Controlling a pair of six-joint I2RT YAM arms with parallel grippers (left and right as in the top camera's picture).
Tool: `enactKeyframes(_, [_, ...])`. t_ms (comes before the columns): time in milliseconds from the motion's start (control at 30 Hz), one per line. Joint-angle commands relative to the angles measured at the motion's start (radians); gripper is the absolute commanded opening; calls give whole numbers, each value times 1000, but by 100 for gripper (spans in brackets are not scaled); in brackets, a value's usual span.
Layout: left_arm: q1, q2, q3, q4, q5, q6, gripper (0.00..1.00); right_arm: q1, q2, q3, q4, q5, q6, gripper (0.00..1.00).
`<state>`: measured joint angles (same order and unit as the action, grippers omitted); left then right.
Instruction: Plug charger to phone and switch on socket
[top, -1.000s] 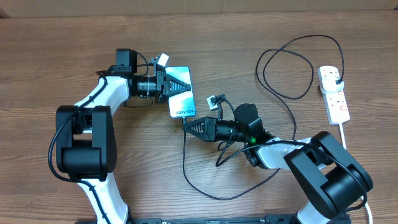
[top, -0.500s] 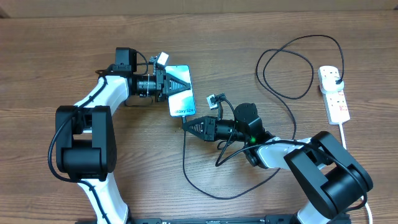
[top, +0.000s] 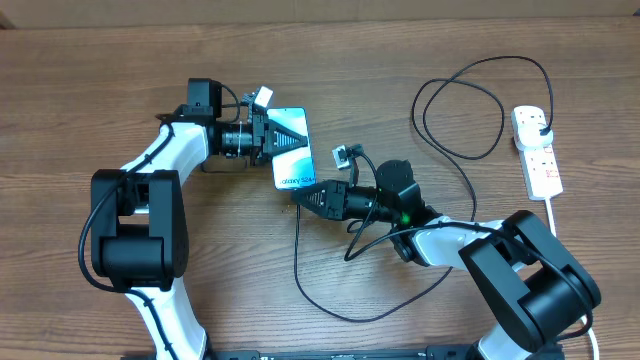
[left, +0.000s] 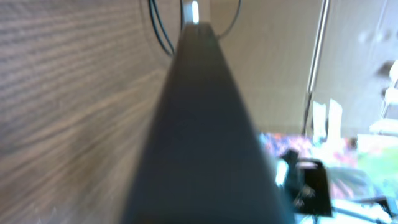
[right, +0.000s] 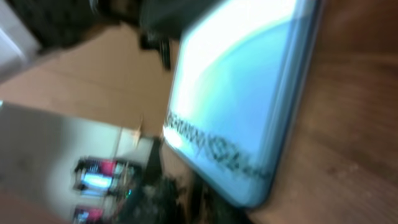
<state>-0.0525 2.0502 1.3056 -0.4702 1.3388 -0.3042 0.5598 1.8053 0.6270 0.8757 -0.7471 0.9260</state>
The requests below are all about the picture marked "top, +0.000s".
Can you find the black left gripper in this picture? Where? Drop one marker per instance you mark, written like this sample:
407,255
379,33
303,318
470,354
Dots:
262,133

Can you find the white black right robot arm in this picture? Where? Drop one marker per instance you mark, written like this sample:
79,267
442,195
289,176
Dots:
537,291

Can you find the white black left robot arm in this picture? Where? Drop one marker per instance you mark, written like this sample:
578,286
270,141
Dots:
135,240

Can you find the white charger plug adapter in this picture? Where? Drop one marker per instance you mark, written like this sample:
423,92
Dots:
530,136

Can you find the white power strip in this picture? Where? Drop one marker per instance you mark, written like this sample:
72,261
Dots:
540,168

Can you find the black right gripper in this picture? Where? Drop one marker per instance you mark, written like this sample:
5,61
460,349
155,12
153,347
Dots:
336,201

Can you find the blue Samsung Galaxy smartphone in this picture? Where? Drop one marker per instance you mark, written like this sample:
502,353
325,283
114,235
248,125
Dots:
293,169

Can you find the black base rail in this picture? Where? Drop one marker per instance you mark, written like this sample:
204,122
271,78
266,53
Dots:
350,354

